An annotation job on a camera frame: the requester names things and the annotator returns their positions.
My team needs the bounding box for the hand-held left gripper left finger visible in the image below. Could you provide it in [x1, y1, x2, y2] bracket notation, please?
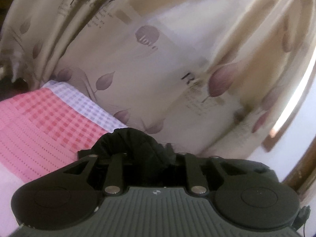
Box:
[57, 152, 129, 196]

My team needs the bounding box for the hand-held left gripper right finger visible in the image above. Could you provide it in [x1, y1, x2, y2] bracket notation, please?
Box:
[175, 152, 250, 196]

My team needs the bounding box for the black garment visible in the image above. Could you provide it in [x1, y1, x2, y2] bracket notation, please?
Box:
[77, 127, 186, 187]

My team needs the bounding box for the pink white checked bed sheet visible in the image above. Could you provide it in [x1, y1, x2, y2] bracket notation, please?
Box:
[0, 80, 128, 237]

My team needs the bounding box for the beige leaf print curtain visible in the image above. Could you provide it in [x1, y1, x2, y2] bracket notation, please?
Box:
[0, 0, 316, 159]

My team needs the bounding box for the brown wooden door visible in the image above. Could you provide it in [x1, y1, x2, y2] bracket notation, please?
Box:
[283, 136, 316, 203]

